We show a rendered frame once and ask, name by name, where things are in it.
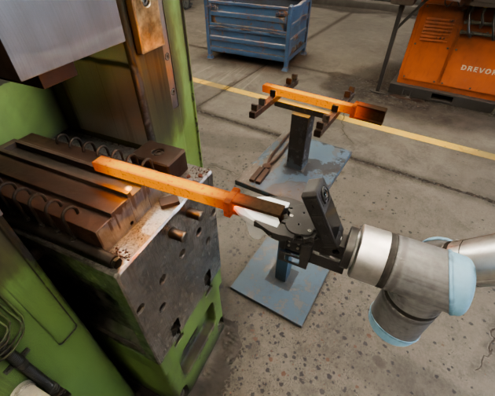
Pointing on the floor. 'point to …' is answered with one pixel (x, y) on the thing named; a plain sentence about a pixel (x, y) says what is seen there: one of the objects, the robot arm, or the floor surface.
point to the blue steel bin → (258, 28)
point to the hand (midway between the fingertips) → (243, 203)
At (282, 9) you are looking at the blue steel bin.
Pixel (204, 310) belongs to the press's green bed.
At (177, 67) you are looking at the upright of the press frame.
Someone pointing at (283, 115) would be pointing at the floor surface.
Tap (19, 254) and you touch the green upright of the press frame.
